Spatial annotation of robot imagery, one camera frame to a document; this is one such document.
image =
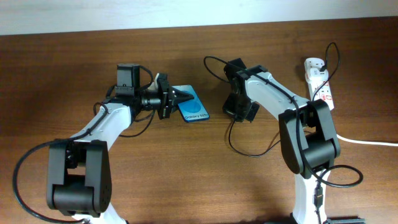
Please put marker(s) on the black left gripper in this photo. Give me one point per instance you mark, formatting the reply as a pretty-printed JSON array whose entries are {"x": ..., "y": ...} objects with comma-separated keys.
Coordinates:
[{"x": 169, "y": 98}]

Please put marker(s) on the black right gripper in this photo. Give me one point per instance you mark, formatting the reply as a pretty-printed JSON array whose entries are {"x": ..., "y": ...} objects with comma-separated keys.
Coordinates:
[{"x": 229, "y": 109}]

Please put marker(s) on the blue Galaxy smartphone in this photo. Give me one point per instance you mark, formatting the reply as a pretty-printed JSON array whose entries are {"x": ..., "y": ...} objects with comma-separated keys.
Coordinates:
[{"x": 192, "y": 110}]

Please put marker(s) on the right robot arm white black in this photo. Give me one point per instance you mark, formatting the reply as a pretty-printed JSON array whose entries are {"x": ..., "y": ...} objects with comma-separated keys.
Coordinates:
[{"x": 308, "y": 137}]

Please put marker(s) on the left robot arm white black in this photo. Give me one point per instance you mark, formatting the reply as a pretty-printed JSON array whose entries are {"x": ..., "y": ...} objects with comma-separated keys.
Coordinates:
[{"x": 79, "y": 177}]

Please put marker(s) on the white USB charger plug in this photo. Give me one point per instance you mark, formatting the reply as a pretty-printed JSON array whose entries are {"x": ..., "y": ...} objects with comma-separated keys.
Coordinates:
[{"x": 315, "y": 75}]

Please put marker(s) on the white power strip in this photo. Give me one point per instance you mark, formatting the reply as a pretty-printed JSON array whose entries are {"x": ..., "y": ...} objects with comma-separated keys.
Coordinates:
[{"x": 319, "y": 90}]

